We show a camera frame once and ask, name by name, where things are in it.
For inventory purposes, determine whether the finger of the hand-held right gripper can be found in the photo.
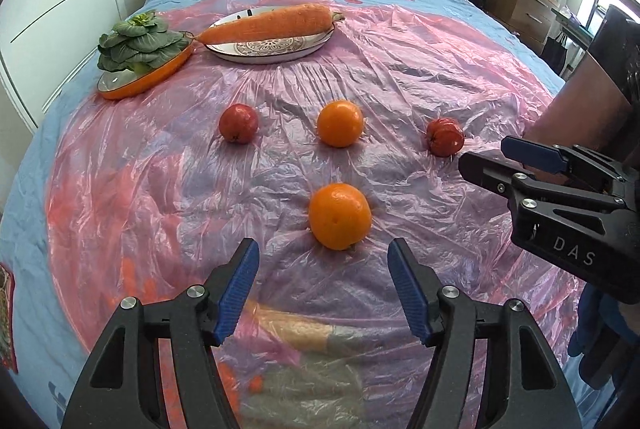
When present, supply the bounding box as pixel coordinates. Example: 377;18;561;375
458;152;539;208
501;136;628;190

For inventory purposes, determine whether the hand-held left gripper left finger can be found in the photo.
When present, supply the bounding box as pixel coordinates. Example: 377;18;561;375
60;237;261;429

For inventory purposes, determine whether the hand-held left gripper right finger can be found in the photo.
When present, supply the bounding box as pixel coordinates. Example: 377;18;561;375
387;237;583;429

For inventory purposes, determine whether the small red apple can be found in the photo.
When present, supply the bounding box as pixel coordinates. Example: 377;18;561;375
425;118;466;158
218;104;260;144

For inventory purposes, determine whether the orange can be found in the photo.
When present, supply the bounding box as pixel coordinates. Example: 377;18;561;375
317;100;365;148
308;183;373;251

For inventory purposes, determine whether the person's right hand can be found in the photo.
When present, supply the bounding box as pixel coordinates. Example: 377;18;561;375
567;286;640;390

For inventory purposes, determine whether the pink plastic sheet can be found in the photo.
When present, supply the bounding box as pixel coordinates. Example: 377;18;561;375
45;0;586;429

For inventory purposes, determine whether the black bag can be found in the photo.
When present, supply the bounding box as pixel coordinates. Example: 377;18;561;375
541;36;569;72

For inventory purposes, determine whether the dark desk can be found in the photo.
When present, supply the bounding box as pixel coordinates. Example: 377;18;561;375
551;6;598;42

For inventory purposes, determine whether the wooden dresser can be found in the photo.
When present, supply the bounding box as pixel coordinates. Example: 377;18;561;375
486;0;561;47

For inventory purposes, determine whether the orange oval plate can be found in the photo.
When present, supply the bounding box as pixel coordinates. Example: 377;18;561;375
97;32;195;101

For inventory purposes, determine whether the red patterned packet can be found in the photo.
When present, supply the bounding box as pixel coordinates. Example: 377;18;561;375
0;261;16;372

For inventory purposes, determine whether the patterned white plate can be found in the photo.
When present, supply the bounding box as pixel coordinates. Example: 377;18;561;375
206;8;336;64

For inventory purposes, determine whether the bok choy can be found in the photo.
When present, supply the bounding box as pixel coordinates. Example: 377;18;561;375
96;10;188;74

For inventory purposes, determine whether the carrot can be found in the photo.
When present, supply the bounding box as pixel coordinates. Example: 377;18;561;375
192;3;345;46

